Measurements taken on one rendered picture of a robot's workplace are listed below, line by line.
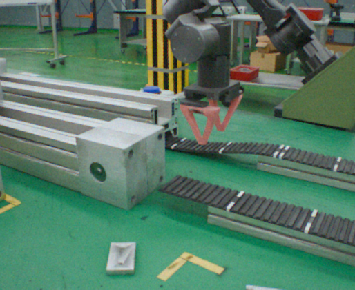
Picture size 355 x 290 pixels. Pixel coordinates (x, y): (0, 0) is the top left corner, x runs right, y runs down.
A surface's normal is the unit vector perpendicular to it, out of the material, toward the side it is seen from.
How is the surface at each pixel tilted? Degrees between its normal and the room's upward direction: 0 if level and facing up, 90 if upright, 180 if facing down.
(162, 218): 0
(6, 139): 90
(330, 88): 90
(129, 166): 90
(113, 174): 90
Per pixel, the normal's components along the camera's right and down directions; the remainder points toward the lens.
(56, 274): 0.00, -0.92
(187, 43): -0.49, 0.35
